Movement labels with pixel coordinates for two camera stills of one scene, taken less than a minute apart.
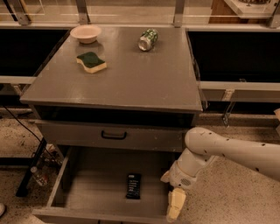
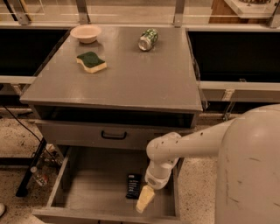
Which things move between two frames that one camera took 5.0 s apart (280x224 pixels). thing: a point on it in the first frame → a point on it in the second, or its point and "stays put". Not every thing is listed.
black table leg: [22, 190] stays put
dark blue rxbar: [134, 186] stays put
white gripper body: [178, 177] → [156, 178]
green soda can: [148, 39] stays put
